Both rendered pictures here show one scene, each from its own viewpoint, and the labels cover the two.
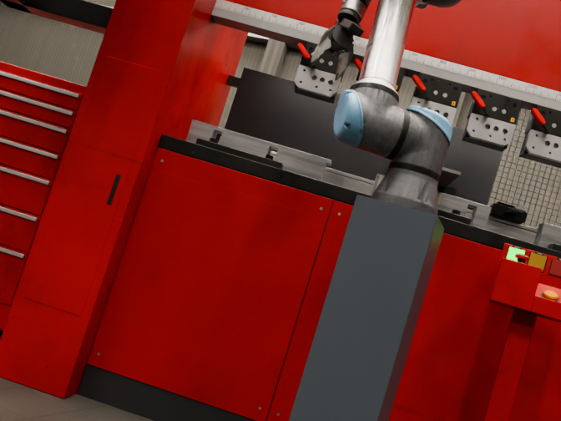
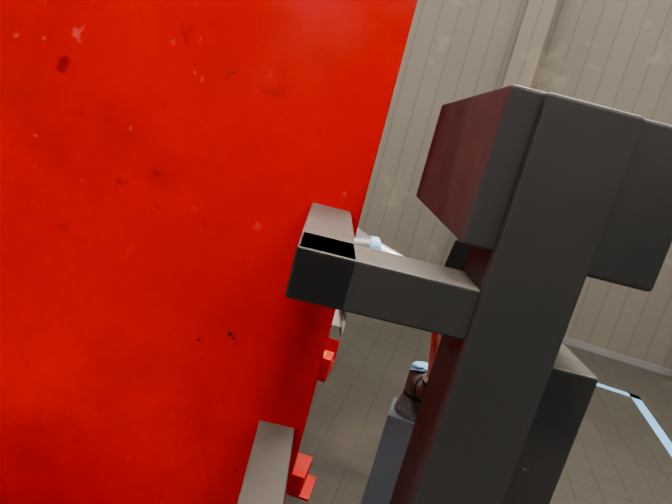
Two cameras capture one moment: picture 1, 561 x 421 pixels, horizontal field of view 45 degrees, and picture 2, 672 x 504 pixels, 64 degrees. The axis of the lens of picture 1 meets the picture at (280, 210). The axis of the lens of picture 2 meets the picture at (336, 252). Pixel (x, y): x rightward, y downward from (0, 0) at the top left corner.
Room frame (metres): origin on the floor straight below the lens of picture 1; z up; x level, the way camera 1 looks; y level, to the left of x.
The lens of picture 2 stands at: (2.33, 1.74, 1.85)
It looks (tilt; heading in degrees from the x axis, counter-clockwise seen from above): 13 degrees down; 261
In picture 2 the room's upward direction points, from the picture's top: 15 degrees clockwise
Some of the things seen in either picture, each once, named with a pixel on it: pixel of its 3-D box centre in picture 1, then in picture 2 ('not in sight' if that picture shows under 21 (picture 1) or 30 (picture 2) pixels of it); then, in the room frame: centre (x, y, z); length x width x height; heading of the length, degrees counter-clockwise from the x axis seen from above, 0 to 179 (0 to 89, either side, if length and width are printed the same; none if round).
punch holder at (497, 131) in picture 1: (491, 120); not in sight; (2.26, -0.59, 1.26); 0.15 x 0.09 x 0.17; 84
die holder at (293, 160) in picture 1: (257, 154); not in sight; (2.33, 0.13, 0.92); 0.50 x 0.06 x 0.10; 84
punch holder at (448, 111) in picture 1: (433, 103); not in sight; (2.28, -0.39, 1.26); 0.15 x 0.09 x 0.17; 84
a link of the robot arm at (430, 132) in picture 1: (420, 140); (422, 378); (1.53, -0.26, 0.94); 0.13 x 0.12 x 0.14; 99
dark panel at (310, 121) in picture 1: (356, 153); not in sight; (2.81, -0.23, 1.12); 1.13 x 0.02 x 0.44; 84
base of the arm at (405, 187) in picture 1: (408, 190); (414, 402); (1.53, -0.26, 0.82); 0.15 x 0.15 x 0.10
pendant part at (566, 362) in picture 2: not in sight; (485, 402); (1.83, 0.84, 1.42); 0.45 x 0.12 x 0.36; 83
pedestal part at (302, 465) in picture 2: not in sight; (292, 472); (1.87, -0.73, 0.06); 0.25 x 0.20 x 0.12; 163
